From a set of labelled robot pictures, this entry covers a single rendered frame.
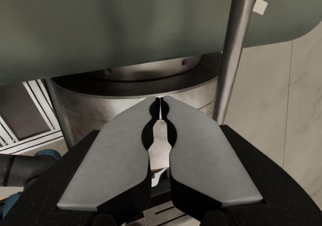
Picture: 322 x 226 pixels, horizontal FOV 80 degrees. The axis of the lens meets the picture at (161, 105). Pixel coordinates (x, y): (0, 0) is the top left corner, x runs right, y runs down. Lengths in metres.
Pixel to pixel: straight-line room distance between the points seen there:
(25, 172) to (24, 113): 0.87
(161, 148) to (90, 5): 0.19
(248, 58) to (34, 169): 1.88
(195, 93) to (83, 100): 0.14
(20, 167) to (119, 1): 0.48
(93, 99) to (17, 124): 1.24
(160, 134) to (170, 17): 0.15
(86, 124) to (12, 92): 1.11
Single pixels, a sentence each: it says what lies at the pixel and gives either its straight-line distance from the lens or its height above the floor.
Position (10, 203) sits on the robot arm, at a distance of 0.54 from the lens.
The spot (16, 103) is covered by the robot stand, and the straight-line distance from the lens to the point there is 1.41.
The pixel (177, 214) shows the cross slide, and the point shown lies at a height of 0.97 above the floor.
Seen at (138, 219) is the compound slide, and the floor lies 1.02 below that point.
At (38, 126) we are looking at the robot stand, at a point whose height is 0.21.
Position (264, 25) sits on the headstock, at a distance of 0.27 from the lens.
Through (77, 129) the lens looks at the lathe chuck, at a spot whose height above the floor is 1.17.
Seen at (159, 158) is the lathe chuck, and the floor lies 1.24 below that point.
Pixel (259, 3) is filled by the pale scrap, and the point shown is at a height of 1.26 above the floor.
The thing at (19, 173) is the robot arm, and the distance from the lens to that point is 0.59.
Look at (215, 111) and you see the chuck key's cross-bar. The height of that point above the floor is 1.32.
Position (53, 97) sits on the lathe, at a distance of 0.99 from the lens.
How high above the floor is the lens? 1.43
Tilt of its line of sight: 56 degrees down
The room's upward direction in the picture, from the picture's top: 142 degrees clockwise
